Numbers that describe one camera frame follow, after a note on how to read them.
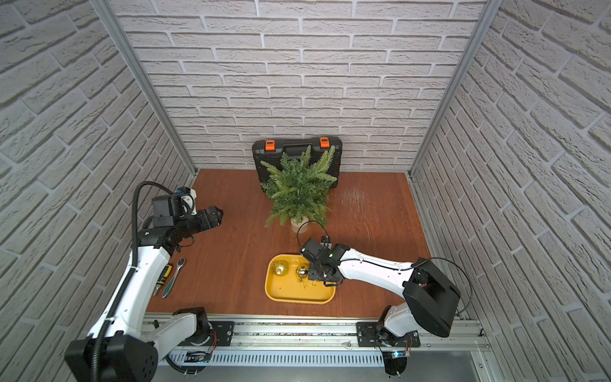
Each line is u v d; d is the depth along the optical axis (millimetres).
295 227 978
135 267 459
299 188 728
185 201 658
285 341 731
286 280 845
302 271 832
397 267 475
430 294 429
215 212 709
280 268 830
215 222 706
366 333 737
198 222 682
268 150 893
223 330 745
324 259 609
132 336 390
